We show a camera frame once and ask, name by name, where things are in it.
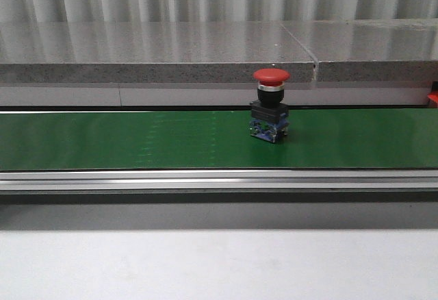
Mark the red mushroom push button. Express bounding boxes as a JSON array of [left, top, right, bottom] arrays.
[[249, 68, 290, 143]]

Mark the green conveyor belt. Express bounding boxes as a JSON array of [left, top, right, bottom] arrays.
[[1, 108, 437, 171]]

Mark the grey stone slab right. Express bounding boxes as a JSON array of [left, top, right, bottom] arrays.
[[283, 18, 437, 87]]

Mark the grey stone slab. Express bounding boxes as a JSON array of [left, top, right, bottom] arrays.
[[1, 22, 314, 84], [283, 18, 437, 87]]

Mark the grey stone slab left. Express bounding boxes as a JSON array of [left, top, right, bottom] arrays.
[[1, 22, 314, 84]]

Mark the red plastic tray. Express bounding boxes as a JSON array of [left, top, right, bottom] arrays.
[[427, 90, 438, 108]]

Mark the aluminium conveyor side rail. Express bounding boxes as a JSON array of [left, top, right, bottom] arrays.
[[1, 168, 437, 204]]

